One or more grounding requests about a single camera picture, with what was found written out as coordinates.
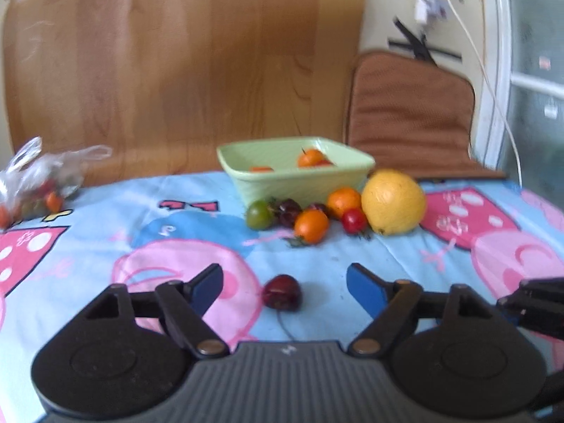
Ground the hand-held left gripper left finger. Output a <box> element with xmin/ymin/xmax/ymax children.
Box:
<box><xmin>79</xmin><ymin>263</ymin><xmax>230</xmax><ymax>359</ymax></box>

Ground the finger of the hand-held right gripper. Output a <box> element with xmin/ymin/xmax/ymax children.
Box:
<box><xmin>497</xmin><ymin>278</ymin><xmax>564</xmax><ymax>341</ymax></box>

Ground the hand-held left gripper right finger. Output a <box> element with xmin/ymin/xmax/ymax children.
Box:
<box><xmin>347</xmin><ymin>263</ymin><xmax>498</xmax><ymax>359</ymax></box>

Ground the small red cherry tomato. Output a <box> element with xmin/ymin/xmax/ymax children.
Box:
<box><xmin>342</xmin><ymin>208</ymin><xmax>368</xmax><ymax>235</ymax></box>

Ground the green tomato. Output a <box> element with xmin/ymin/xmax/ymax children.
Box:
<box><xmin>245</xmin><ymin>200</ymin><xmax>275</xmax><ymax>230</ymax></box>

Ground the large yellow lemon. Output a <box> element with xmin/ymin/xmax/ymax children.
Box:
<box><xmin>361</xmin><ymin>170</ymin><xmax>427</xmax><ymax>235</ymax></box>

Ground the light green square bowl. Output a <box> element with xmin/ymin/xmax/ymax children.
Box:
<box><xmin>217</xmin><ymin>136</ymin><xmax>376</xmax><ymax>213</ymax></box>

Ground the cartoon pig printed tablecloth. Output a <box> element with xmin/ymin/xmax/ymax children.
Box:
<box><xmin>0</xmin><ymin>170</ymin><xmax>564</xmax><ymax>423</ymax></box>

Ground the brown seat cushion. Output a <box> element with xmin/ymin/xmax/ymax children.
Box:
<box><xmin>344</xmin><ymin>50</ymin><xmax>507</xmax><ymax>181</ymax></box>

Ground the clear plastic bag of tomatoes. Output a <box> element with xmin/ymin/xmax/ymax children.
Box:
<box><xmin>0</xmin><ymin>136</ymin><xmax>114</xmax><ymax>231</ymax></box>

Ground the black tape cross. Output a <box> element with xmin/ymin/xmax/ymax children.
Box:
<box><xmin>388</xmin><ymin>17</ymin><xmax>462</xmax><ymax>66</ymax></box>

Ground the wood pattern wall sheet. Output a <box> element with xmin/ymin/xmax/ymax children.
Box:
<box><xmin>2</xmin><ymin>0</ymin><xmax>367</xmax><ymax>186</ymax></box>

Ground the white power cable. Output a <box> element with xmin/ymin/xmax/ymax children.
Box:
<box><xmin>436</xmin><ymin>0</ymin><xmax>524</xmax><ymax>186</ymax></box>

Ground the white window frame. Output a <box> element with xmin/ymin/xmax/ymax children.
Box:
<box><xmin>476</xmin><ymin>0</ymin><xmax>564</xmax><ymax>182</ymax></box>

